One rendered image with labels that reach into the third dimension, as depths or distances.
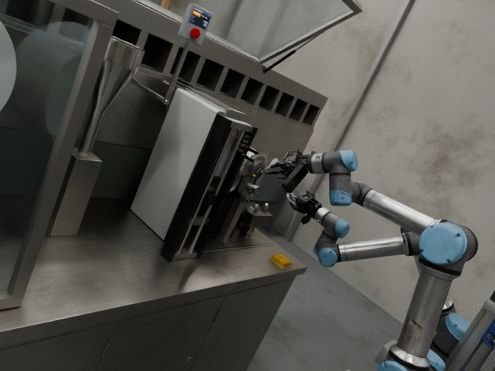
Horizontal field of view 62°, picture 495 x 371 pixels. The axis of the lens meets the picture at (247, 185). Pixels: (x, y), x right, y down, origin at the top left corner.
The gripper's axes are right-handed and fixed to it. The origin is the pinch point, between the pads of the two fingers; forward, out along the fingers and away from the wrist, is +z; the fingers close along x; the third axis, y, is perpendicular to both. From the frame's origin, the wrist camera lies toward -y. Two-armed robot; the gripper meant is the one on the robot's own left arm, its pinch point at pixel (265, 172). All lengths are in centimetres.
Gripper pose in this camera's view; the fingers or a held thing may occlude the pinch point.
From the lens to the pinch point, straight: 162.1
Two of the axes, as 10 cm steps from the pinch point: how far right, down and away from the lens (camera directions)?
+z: -8.3, 0.6, 5.5
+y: 3.1, -7.7, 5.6
